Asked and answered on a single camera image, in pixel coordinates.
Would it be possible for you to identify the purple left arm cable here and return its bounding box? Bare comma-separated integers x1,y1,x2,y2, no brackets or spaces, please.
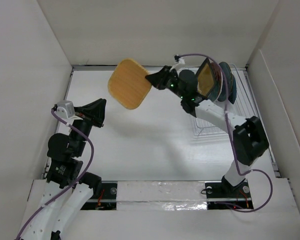
14,106,96,240

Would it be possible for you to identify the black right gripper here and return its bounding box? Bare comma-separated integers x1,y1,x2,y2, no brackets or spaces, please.
144,65,186,100

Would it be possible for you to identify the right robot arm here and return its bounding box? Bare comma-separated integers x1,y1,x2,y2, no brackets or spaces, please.
145,62,269,197

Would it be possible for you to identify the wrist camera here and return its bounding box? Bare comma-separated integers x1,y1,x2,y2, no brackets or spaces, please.
55,100,75,119
170,54,186,71

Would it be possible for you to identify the woven bamboo tray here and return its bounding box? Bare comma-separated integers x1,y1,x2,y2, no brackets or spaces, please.
107,58,152,110

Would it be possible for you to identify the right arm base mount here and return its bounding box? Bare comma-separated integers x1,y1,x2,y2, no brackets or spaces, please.
200,181,254,210

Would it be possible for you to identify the teal round plate brown rim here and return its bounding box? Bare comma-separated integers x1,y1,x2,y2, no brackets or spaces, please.
218,61,234,102

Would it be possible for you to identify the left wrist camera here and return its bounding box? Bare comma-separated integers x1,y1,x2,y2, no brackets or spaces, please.
55,100,75,119

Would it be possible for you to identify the red teal floral plate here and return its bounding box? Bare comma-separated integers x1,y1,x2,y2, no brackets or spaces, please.
209,62,226,102

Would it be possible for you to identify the white wire dish rack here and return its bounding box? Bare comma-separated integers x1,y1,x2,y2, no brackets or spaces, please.
193,64,259,138

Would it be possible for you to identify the yellow square plate dark rim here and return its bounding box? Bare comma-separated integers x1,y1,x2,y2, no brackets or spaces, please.
195,58,217,97

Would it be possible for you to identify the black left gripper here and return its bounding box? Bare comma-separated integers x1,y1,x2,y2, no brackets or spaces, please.
70,97,107,155

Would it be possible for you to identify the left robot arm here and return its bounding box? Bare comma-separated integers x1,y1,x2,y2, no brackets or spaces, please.
16,98,107,240

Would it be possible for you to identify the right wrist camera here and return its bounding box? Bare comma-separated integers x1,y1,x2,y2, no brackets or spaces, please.
170,54,186,71

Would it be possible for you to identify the blue leaf-shaped dish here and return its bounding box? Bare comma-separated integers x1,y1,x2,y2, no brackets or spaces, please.
228,74,237,105

